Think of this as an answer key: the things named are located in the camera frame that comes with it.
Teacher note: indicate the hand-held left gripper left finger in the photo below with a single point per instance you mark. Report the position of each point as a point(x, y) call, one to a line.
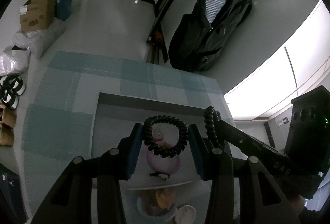
point(135, 151)

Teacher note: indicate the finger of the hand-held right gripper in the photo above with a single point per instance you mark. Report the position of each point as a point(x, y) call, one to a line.
point(247, 140)

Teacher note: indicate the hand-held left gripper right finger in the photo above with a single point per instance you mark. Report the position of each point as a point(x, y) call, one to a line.
point(197, 154)

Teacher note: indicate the grey cardboard box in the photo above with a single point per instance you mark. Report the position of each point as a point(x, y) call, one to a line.
point(110, 123)

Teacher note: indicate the pink round hair accessory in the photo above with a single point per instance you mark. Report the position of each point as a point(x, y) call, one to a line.
point(165, 166)

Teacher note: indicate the black and white hair clip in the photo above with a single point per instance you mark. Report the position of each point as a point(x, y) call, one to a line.
point(161, 175)

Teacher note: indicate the orange hair accessory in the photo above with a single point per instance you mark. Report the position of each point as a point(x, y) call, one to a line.
point(163, 199)

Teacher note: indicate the blue checked tablecloth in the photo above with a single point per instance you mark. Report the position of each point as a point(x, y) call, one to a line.
point(64, 100)

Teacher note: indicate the black jacket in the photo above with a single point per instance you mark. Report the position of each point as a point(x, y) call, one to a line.
point(196, 38)

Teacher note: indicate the dark blue box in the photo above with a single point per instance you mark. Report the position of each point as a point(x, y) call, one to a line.
point(11, 193)

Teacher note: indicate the black coat rack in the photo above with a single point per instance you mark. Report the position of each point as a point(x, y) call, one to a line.
point(159, 20)

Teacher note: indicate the striped shirt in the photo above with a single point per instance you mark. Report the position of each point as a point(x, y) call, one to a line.
point(214, 7)

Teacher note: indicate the black and white slipper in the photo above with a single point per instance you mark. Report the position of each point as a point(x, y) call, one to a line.
point(15, 83)
point(9, 97)

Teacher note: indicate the clear plastic bag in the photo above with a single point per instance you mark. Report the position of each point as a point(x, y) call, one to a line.
point(41, 38)

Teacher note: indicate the crumpled white plastic bag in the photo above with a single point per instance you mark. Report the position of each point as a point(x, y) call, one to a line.
point(14, 61)

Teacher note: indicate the brown cardboard box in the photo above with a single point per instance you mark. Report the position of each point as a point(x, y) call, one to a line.
point(36, 15)

